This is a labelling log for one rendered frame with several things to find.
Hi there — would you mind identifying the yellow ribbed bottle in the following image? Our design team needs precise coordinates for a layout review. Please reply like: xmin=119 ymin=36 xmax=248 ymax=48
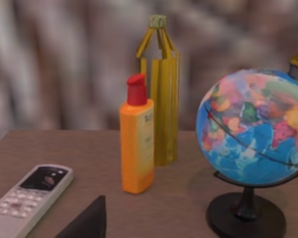
xmin=135 ymin=14 xmax=181 ymax=167

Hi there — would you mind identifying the white remote control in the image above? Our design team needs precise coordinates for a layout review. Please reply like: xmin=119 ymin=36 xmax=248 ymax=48
xmin=0 ymin=164 xmax=75 ymax=238

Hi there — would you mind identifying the globe on black stand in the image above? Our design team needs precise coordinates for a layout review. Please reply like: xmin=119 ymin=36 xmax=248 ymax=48
xmin=195 ymin=67 xmax=298 ymax=238

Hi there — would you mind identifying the orange bottle with red cap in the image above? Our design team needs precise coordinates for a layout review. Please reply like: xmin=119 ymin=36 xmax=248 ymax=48
xmin=119 ymin=73 xmax=155 ymax=195

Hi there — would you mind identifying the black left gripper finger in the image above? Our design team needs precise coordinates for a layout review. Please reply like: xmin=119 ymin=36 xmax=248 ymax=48
xmin=55 ymin=195 xmax=107 ymax=238

